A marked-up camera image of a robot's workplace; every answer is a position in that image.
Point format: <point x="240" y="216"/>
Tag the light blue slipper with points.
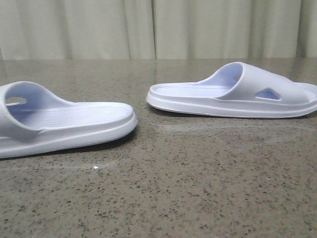
<point x="237" y="90"/>
<point x="33" y="120"/>

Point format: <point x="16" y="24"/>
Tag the beige pleated curtain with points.
<point x="157" y="29"/>

